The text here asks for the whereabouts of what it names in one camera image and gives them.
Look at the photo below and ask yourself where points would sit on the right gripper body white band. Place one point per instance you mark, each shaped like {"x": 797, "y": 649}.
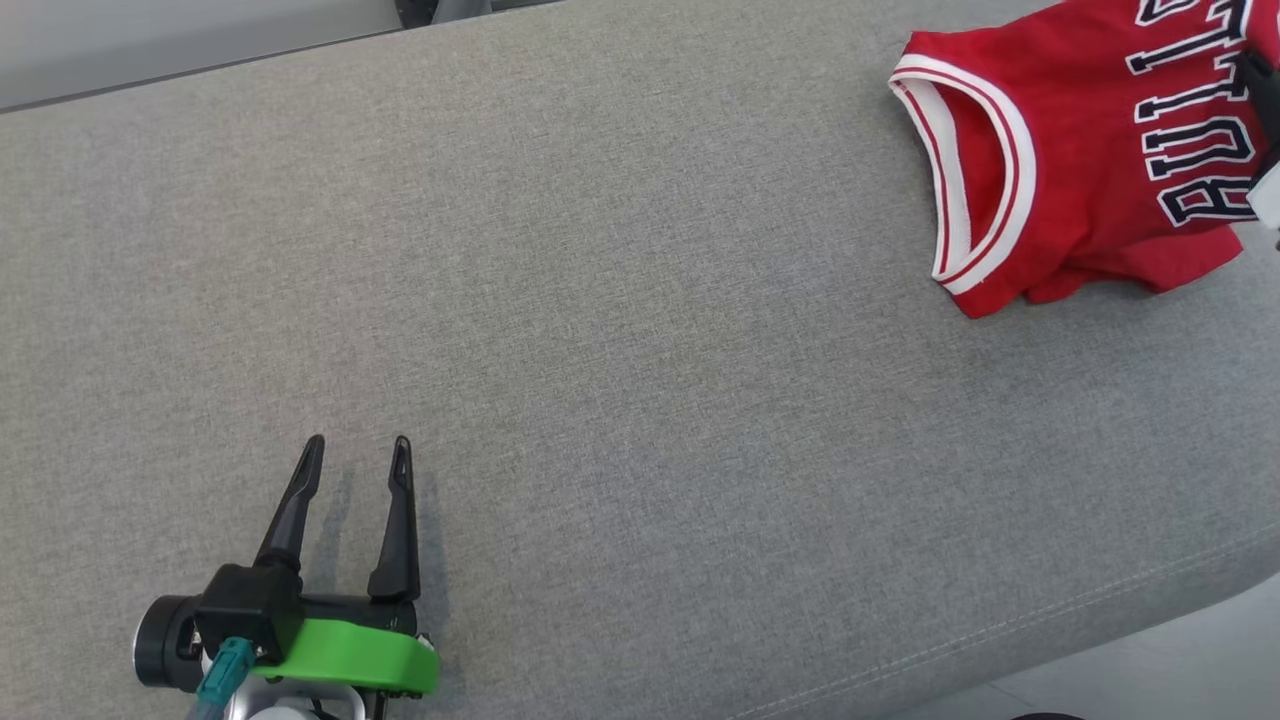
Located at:
{"x": 1268, "y": 130}

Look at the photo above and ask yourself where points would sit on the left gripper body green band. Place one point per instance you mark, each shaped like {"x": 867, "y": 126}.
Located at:
{"x": 360, "y": 655}

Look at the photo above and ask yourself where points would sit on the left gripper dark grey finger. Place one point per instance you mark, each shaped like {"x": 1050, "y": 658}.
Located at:
{"x": 400, "y": 540}
{"x": 292, "y": 520}

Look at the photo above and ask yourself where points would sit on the red basketball jersey with lettering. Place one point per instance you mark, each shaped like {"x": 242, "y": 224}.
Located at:
{"x": 1060, "y": 150}

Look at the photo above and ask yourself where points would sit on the grey fabric sofa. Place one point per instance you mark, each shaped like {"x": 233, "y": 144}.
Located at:
{"x": 650, "y": 350}

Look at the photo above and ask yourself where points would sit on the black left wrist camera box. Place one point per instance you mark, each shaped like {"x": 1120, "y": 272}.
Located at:
{"x": 245, "y": 605}

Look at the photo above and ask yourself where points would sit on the teal left camera connector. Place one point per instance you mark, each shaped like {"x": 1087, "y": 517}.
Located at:
{"x": 225, "y": 672}

